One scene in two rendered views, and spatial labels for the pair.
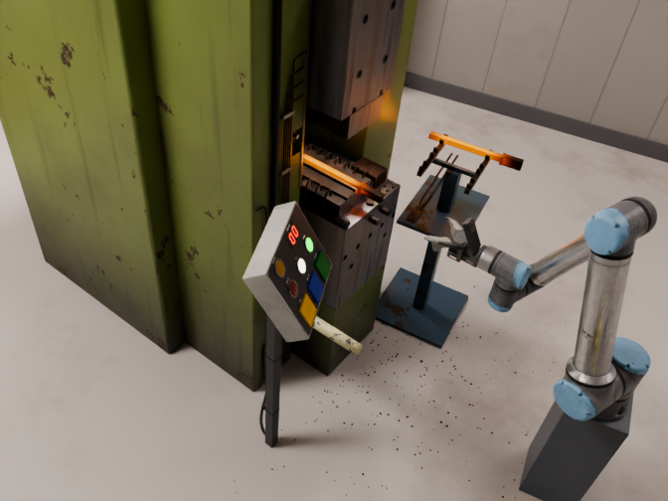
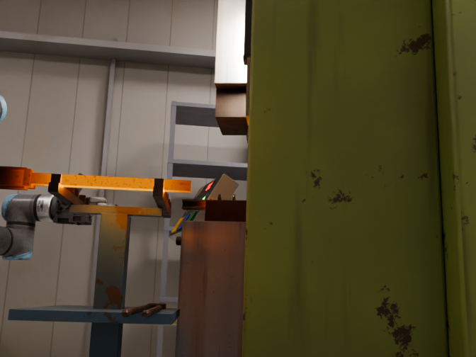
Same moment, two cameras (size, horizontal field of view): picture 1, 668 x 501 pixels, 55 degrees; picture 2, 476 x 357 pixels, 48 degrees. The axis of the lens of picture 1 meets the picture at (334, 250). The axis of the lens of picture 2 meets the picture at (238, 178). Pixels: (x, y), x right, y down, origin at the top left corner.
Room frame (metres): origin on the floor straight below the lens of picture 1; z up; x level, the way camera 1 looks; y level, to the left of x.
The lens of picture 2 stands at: (3.53, -0.79, 0.71)
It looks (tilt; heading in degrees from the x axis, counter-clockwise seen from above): 12 degrees up; 153
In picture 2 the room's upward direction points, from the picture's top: 2 degrees clockwise
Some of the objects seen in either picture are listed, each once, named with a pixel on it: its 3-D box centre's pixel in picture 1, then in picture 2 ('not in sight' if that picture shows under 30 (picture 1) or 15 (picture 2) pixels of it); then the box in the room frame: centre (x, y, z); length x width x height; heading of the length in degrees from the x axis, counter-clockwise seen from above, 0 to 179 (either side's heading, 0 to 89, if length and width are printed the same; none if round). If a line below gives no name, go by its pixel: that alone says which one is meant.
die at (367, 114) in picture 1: (317, 93); (280, 113); (2.05, 0.12, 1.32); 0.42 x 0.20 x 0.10; 57
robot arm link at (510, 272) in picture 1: (510, 270); (24, 208); (1.62, -0.61, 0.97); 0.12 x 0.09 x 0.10; 57
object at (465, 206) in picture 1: (444, 209); (108, 313); (2.30, -0.48, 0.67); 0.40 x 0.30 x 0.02; 156
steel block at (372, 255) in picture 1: (314, 219); (281, 304); (2.11, 0.10, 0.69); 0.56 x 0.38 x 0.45; 57
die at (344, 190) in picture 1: (311, 175); not in sight; (2.05, 0.12, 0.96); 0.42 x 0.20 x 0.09; 57
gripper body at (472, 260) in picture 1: (466, 249); (73, 210); (1.71, -0.47, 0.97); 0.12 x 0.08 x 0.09; 57
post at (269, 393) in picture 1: (273, 366); not in sight; (1.43, 0.17, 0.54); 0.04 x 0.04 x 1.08; 57
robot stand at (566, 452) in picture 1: (573, 441); not in sight; (1.40, -1.01, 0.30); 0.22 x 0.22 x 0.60; 70
